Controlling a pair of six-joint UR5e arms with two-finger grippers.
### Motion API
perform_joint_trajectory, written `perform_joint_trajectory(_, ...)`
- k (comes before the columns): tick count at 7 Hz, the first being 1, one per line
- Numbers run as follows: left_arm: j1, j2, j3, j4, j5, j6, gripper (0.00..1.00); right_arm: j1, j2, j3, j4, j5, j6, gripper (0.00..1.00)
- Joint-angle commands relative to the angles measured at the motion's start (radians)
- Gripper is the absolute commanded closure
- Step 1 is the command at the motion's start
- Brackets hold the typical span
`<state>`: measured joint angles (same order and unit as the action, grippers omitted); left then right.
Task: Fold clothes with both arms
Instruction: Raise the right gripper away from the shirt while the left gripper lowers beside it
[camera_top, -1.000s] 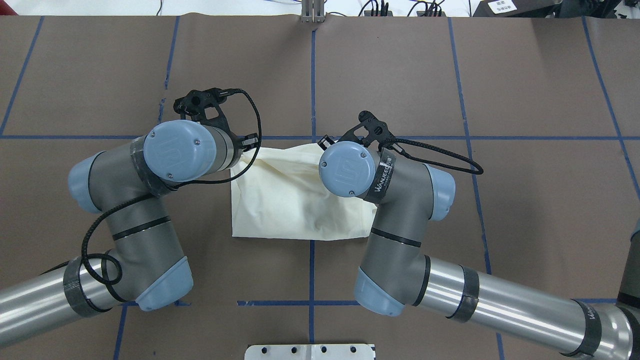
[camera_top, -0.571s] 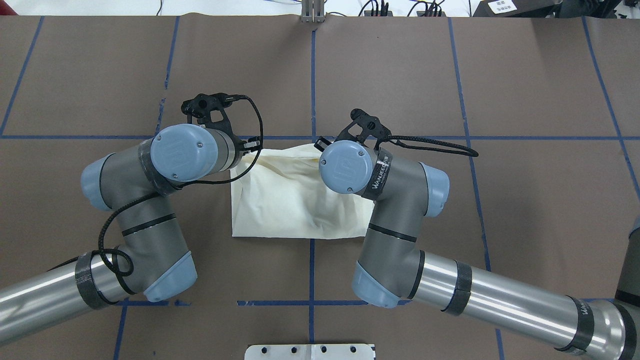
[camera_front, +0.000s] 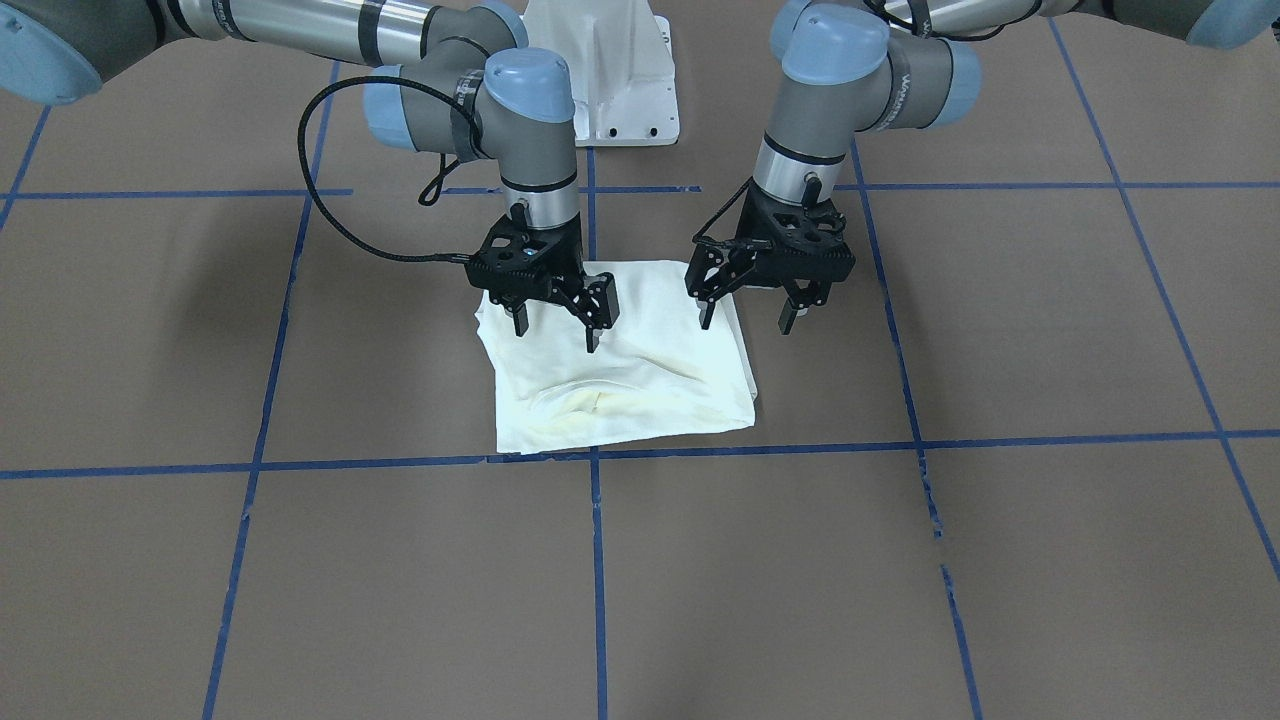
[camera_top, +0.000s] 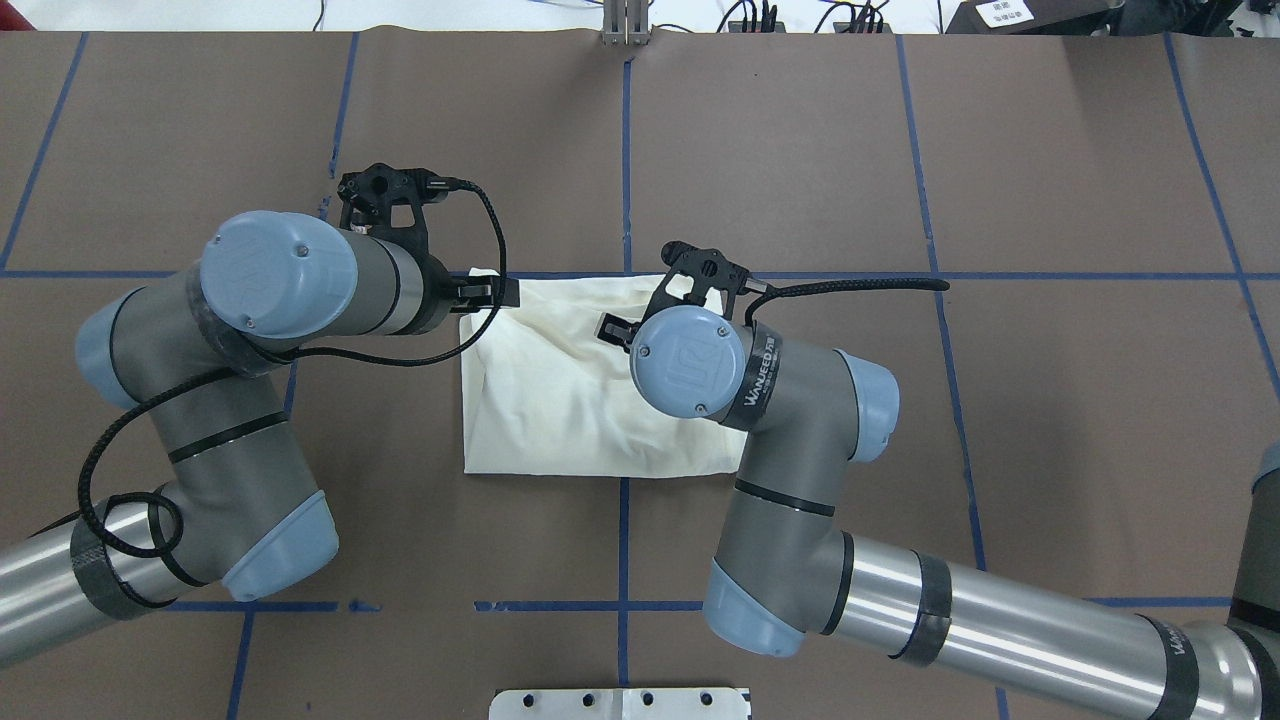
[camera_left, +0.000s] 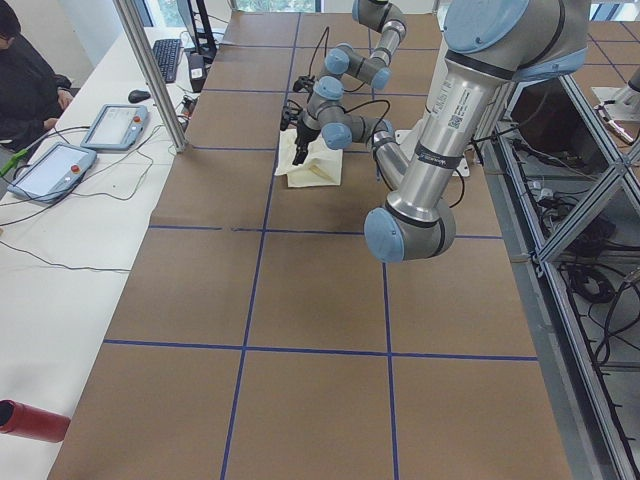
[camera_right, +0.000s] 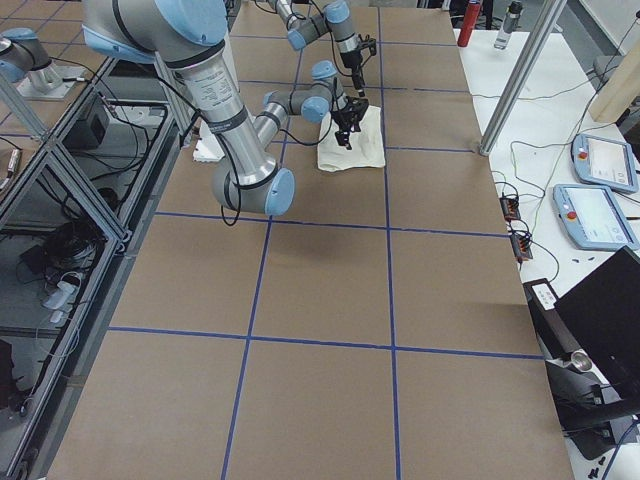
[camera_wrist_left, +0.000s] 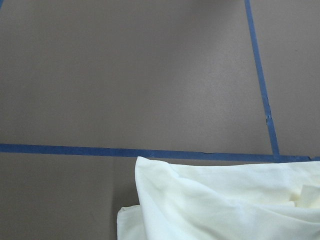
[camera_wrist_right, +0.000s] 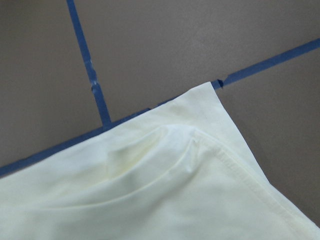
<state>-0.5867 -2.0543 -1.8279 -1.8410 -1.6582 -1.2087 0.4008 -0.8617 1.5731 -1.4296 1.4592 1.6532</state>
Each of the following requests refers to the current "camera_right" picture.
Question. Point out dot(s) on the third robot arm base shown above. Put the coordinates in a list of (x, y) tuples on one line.
[(26, 63)]

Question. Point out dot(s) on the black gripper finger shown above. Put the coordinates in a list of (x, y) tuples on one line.
[(358, 84), (343, 139)]

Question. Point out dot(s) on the aluminium floor frame rail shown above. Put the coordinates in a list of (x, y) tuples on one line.
[(120, 200)]

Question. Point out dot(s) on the lower orange circuit board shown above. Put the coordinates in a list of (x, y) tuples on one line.
[(521, 246)]

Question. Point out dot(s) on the blue teach pendant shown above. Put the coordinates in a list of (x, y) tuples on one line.
[(607, 162), (592, 218)]

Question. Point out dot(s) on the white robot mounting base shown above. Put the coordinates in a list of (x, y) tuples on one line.
[(207, 149)]

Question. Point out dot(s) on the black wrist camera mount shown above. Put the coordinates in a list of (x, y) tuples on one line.
[(367, 43)]

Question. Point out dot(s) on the orange circuit board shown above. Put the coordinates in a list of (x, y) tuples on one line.
[(521, 246), (510, 208)]

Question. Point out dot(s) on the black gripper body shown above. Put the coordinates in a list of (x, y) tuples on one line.
[(353, 64), (346, 117)]

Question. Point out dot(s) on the red water bottle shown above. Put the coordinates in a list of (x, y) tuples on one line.
[(469, 20)]

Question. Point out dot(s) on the upper orange circuit board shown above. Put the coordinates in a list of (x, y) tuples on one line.
[(510, 208)]

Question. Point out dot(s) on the lower blue teach pendant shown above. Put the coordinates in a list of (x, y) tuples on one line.
[(592, 218)]

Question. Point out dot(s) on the black laptop on stand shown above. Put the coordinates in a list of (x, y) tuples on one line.
[(591, 335)]

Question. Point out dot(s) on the aluminium frame post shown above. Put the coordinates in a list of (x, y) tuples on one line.
[(536, 40)]

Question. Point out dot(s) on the cream long-sleeve cat shirt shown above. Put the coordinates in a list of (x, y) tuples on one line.
[(367, 149)]

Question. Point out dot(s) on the black power supply box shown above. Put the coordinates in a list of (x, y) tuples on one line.
[(89, 129)]

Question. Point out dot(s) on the clear grey-capped water bottle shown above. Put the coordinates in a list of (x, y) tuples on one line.
[(509, 25)]

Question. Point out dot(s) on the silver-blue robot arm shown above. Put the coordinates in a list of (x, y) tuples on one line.
[(334, 19), (189, 37)]

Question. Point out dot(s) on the upper blue teach pendant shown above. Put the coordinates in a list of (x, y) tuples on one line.
[(607, 162)]

